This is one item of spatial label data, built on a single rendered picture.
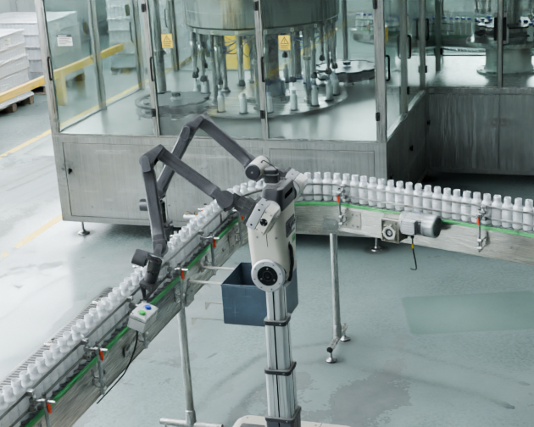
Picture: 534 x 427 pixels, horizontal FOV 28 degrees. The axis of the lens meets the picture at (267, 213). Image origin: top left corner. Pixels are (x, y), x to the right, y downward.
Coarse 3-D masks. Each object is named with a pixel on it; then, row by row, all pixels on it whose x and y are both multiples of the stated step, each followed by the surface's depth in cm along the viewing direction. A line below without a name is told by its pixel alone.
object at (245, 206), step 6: (240, 198) 456; (246, 198) 457; (252, 198) 458; (258, 198) 456; (240, 204) 455; (246, 204) 454; (252, 204) 455; (240, 210) 456; (246, 210) 454; (252, 210) 453; (246, 216) 455; (246, 222) 456
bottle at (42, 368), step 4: (36, 360) 416; (40, 360) 420; (44, 360) 418; (40, 364) 417; (44, 364) 418; (40, 368) 417; (44, 368) 418; (48, 368) 419; (40, 372) 416; (44, 372) 417; (48, 376) 419; (44, 380) 418; (48, 380) 419; (44, 384) 418; (48, 384) 419; (44, 388) 419; (48, 388) 420; (48, 392) 420; (52, 392) 422; (48, 396) 421
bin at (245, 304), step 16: (240, 272) 563; (224, 288) 537; (240, 288) 534; (256, 288) 531; (288, 288) 543; (208, 304) 572; (224, 304) 540; (240, 304) 537; (256, 304) 534; (288, 304) 544; (192, 320) 555; (224, 320) 543; (240, 320) 540; (256, 320) 537
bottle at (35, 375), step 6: (30, 366) 414; (36, 366) 412; (30, 372) 411; (36, 372) 412; (30, 378) 411; (36, 378) 412; (42, 384) 415; (36, 390) 413; (42, 390) 415; (36, 396) 414
